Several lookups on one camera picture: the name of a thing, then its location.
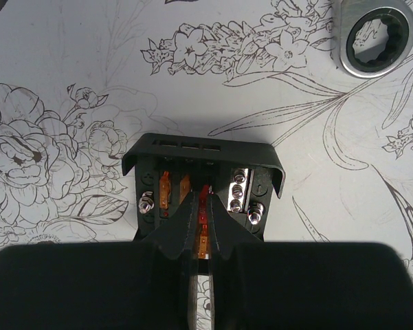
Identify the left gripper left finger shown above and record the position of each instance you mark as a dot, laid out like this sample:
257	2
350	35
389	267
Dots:
141	284

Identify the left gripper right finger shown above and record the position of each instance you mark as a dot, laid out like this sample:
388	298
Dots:
303	285

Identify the red blade fuse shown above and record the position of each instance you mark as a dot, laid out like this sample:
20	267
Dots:
203	203

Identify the black fuse box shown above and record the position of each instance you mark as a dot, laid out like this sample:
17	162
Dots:
170	172

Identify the floral table mat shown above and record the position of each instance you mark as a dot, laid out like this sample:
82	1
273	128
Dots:
82	81

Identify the ratchet ring wrench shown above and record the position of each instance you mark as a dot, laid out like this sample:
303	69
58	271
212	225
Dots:
371	38

